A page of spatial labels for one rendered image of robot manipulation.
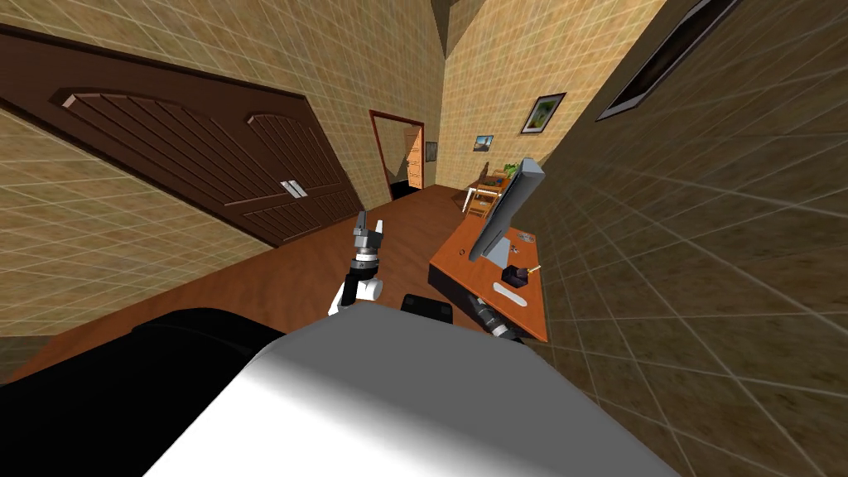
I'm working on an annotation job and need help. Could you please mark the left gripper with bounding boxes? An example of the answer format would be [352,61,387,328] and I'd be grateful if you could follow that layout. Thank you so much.
[353,210,385,253]

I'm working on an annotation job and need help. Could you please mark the orange panelled door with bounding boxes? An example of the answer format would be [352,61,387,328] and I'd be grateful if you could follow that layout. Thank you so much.
[402,125,425,190]

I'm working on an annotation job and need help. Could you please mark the orange wooden desk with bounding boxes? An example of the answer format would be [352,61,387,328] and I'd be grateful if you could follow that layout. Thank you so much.
[427,210,551,345]

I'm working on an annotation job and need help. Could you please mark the white table with chair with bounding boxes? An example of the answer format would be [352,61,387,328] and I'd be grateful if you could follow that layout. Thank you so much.
[462,161,523,220]

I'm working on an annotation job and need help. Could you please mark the grey computer monitor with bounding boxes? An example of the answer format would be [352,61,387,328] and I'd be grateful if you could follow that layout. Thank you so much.
[467,157,547,264]

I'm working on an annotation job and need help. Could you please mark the black pen holder with pencil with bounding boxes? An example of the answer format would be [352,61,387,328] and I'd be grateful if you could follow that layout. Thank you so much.
[500,263,543,290]

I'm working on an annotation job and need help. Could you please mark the white keyboard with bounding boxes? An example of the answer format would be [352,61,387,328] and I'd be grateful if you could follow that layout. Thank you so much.
[492,281,530,309]

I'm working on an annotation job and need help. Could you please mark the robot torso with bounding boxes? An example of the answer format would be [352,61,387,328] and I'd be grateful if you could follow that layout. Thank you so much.
[142,294,683,477]

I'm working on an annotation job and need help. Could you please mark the green framed picture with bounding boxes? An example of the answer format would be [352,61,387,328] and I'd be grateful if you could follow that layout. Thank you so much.
[519,92,568,136]

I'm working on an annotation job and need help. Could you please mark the dark brown double door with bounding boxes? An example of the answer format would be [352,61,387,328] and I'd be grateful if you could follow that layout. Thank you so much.
[0,25,366,250]

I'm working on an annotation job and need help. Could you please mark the dark long window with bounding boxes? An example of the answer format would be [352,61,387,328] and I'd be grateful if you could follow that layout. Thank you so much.
[595,0,742,123]

